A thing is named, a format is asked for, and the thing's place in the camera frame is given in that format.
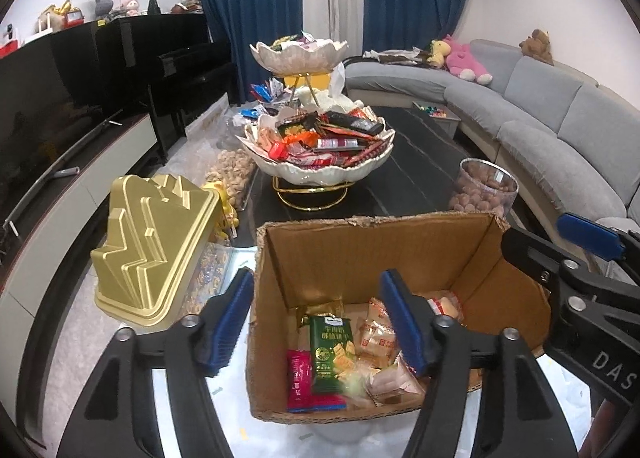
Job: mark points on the brown plush toy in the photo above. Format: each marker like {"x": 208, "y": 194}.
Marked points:
{"x": 537, "y": 45}

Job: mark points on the clear container of nuts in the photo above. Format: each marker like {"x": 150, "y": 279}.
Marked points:
{"x": 232, "y": 173}

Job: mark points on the yellow plush toy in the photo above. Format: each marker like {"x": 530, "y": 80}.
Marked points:
{"x": 437, "y": 52}

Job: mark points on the black coffee table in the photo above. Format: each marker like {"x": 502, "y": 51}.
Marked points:
{"x": 415, "y": 163}

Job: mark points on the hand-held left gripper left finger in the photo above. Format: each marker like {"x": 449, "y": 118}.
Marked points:
{"x": 230, "y": 323}

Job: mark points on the magenta snack packet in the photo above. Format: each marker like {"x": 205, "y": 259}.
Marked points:
{"x": 299, "y": 378}

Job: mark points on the pink plush toy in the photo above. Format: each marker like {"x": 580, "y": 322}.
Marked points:
{"x": 462, "y": 60}

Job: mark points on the clear pink snack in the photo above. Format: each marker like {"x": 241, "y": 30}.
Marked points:
{"x": 392, "y": 383}

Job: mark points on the gold foil snack packet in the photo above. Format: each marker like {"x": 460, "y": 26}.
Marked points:
{"x": 322, "y": 310}

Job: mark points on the white router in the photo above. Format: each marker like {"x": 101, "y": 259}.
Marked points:
{"x": 46, "y": 24}

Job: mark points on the heap of crumpled bags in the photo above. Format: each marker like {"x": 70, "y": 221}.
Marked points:
{"x": 395, "y": 54}

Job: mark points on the pile of assorted snacks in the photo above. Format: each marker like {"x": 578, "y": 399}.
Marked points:
{"x": 325, "y": 138}
{"x": 295, "y": 41}

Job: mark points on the white security camera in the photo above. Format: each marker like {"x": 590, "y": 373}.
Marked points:
{"x": 8, "y": 33}

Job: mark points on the gold lidded candy container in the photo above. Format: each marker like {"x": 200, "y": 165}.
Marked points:
{"x": 145, "y": 248}

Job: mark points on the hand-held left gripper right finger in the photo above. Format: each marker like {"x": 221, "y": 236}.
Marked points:
{"x": 402, "y": 323}

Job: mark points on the black television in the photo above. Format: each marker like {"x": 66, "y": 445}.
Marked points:
{"x": 45, "y": 113}

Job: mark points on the brown cardboard box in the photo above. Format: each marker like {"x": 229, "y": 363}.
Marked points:
{"x": 350, "y": 258}

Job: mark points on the glass jar of nuts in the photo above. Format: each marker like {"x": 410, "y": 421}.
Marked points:
{"x": 482, "y": 188}

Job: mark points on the small red box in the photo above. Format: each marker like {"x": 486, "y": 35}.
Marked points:
{"x": 75, "y": 19}

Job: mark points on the large shell-shaped bowl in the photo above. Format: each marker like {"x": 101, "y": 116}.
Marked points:
{"x": 310, "y": 173}

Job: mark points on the green snack packet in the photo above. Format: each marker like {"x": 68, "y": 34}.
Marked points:
{"x": 332, "y": 353}

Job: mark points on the scattered loose snack packets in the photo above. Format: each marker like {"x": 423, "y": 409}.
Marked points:
{"x": 262, "y": 90}

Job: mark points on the clear cake slice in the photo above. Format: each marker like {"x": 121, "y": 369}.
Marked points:
{"x": 445, "y": 305}

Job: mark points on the yellow plastic object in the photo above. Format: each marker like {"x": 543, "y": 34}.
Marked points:
{"x": 226, "y": 210}

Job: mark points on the black upright piano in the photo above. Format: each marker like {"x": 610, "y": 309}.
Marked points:
{"x": 150, "y": 48}

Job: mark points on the grey sectional sofa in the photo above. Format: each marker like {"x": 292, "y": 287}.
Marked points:
{"x": 550, "y": 138}

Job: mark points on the yellow tissue box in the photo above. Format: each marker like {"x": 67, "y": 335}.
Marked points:
{"x": 320, "y": 98}

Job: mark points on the grey television cabinet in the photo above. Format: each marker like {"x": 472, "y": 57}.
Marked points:
{"x": 75, "y": 198}

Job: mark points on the person's right hand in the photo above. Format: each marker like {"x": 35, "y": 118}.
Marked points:
{"x": 617, "y": 433}

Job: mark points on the black metronome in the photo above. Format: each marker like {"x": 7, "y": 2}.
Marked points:
{"x": 154, "y": 5}

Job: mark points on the brown ball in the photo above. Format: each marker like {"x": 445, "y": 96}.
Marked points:
{"x": 187, "y": 5}

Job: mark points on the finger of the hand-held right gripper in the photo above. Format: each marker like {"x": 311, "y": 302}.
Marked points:
{"x": 590, "y": 233}
{"x": 535, "y": 253}

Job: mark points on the grey rabbit plush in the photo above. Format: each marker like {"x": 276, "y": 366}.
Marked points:
{"x": 102, "y": 5}

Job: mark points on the gold ornament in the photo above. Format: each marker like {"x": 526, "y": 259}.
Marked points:
{"x": 62, "y": 9}

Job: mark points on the light blue confetti tablecloth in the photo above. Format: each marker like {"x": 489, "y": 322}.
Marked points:
{"x": 225, "y": 413}

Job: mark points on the grey storage bin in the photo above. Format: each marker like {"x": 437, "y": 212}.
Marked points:
{"x": 445, "y": 125}

